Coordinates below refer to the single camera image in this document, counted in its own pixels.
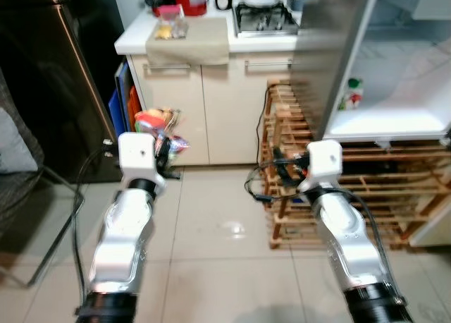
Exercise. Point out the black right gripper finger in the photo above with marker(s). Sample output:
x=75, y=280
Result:
x=283, y=171
x=281, y=154

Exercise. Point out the colourful snack bag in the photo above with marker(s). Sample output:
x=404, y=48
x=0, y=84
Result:
x=151, y=120

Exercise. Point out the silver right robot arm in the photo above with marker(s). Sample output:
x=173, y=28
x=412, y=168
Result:
x=352, y=245

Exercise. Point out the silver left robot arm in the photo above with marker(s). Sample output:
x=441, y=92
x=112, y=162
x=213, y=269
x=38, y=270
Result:
x=123, y=238

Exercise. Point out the small white fridge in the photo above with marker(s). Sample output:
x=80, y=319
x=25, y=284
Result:
x=387, y=123

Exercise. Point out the tall black fridge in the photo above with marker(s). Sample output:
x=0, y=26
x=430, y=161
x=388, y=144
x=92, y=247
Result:
x=49, y=76

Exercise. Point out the orange flat board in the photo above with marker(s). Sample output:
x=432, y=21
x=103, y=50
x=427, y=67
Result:
x=134, y=108

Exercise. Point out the cream kitchen cabinet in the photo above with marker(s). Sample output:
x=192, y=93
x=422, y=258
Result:
x=225, y=118

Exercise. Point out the blue flat board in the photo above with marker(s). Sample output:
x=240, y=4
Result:
x=117, y=104

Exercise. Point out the wooden slatted rack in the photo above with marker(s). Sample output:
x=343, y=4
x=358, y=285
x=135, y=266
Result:
x=373, y=196

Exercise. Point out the green and white carton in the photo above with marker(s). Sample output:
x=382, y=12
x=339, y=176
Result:
x=352, y=94

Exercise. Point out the small beige cloth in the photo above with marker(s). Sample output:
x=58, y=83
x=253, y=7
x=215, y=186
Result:
x=190, y=48

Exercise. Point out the gas stove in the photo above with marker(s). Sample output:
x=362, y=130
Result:
x=264, y=23

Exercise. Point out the clear container with pink lid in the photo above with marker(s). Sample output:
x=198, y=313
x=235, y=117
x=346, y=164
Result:
x=171, y=23

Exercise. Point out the grey chair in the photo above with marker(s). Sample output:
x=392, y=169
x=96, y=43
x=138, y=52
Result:
x=17, y=168

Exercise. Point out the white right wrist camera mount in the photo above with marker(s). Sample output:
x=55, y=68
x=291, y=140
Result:
x=324, y=161

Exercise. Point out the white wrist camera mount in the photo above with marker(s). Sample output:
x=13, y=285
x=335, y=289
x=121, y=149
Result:
x=137, y=157
x=324, y=161

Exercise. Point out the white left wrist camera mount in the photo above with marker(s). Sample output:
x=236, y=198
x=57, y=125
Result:
x=137, y=157

